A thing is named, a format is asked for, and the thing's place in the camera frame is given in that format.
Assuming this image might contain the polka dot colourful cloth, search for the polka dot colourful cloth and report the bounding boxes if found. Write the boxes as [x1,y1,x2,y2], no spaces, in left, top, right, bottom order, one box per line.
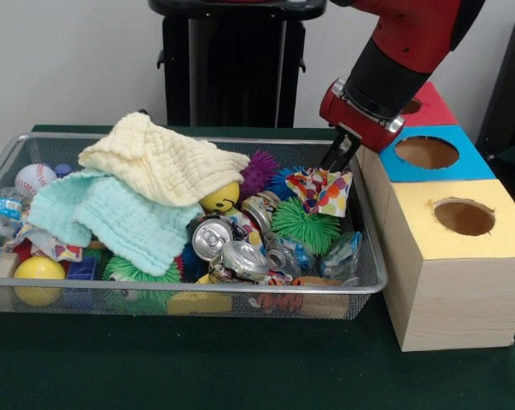
[284,167,354,218]

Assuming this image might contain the crushed silver can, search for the crushed silver can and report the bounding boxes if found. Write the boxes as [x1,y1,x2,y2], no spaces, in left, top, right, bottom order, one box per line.
[210,241,272,283]

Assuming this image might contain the black chair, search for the black chair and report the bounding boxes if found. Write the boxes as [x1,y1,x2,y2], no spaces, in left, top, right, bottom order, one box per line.
[479,9,515,167]

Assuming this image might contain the wooden box with three holes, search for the wooden box with three holes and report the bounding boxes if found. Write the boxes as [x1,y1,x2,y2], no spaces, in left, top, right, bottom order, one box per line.
[356,81,515,353]

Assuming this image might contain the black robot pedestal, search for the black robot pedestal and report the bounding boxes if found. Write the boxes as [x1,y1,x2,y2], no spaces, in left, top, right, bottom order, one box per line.
[149,0,328,129]

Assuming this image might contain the plain yellow ball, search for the plain yellow ball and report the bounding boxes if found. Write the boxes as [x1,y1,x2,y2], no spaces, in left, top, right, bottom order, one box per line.
[15,256,68,307]

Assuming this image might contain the cream yellow cloth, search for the cream yellow cloth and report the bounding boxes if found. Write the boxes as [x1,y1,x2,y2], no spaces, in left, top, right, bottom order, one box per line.
[78,111,252,208]

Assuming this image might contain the large green spiky ball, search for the large green spiky ball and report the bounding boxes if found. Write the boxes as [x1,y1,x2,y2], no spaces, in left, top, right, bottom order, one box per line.
[272,196,344,256]

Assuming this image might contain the clear shallow mesh bin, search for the clear shallow mesh bin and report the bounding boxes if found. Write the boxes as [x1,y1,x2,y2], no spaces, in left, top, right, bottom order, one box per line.
[0,132,390,319]

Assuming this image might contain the yellow smiley ball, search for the yellow smiley ball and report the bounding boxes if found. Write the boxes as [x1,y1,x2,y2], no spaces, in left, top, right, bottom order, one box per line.
[199,181,242,215]

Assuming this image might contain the blue spiky ball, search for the blue spiky ball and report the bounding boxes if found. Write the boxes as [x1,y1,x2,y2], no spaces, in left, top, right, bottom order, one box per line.
[268,167,297,200]

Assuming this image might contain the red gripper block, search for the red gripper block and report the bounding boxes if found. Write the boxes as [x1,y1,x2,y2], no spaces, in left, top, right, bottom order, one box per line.
[319,79,406,175]

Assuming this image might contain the mint green cloth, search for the mint green cloth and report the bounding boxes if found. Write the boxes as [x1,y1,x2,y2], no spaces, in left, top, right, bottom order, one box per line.
[28,167,206,277]

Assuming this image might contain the silver can with dark rim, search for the silver can with dark rim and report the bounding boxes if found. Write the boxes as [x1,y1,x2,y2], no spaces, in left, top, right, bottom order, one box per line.
[191,218,236,261]

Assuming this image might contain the purple spiky ball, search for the purple spiky ball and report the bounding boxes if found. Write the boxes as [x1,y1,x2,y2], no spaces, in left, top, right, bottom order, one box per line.
[238,150,280,202]

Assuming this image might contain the white baseball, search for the white baseball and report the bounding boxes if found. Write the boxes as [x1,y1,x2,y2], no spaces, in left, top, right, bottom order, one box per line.
[15,163,59,197]

